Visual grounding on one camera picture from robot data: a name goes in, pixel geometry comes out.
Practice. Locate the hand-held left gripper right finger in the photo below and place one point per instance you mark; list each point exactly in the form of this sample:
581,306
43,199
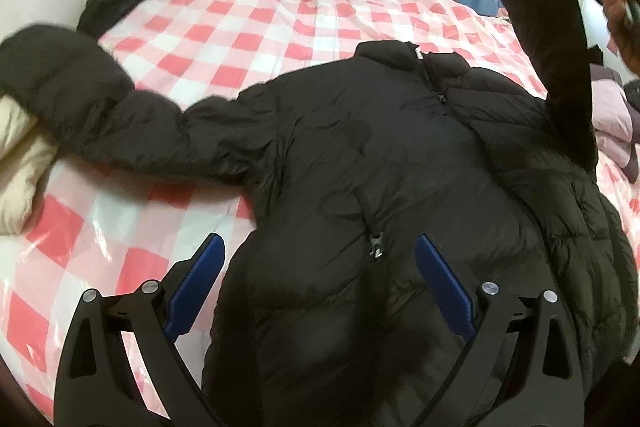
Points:
444,283

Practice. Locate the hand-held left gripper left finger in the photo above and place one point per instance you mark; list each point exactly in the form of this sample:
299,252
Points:
196,279

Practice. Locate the black puffer jacket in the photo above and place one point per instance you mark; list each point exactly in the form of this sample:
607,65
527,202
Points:
350,157

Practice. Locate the lilac clothing pile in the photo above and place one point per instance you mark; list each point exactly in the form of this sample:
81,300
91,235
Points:
611,117

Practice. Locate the cream quilted cloth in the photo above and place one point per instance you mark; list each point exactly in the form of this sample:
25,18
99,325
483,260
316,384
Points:
20,157

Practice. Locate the pink checked bed sheet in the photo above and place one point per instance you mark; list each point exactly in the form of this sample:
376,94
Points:
250,24

